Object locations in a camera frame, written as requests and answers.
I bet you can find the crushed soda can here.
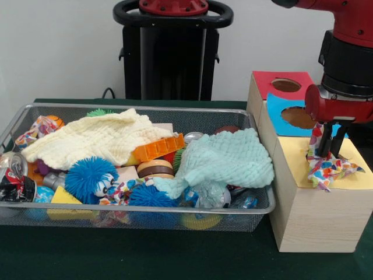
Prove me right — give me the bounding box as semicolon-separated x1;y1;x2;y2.
0;152;38;204

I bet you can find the orange plastic toy block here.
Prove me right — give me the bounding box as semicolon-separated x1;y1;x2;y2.
131;132;187;163

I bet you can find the wooden three-hole box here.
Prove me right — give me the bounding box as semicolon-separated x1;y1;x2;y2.
246;71;373;253

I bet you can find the mint green waffle cloth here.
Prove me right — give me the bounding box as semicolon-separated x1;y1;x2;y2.
153;127;276;200

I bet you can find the toy burger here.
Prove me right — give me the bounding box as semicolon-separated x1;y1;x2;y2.
136;159;175;179

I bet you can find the dark green table cloth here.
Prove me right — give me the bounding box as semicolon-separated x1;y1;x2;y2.
0;98;373;280

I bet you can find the yellow foam wedge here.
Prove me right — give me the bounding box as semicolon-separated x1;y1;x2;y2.
47;185;97;220

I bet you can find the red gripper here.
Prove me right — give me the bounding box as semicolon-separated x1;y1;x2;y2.
305;84;373;160

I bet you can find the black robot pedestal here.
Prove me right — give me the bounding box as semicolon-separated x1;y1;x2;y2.
112;0;234;102

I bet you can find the blue spiky ball with eyes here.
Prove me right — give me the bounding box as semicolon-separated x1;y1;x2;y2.
64;156;121;205

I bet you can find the cream waffle cloth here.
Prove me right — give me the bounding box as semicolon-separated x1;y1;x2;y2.
21;108;174;170

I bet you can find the shallow mesh bin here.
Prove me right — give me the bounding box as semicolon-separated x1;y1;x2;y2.
0;102;276;233

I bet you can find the polka-dot cloth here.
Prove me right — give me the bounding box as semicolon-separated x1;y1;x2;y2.
305;122;367;193
13;115;61;151

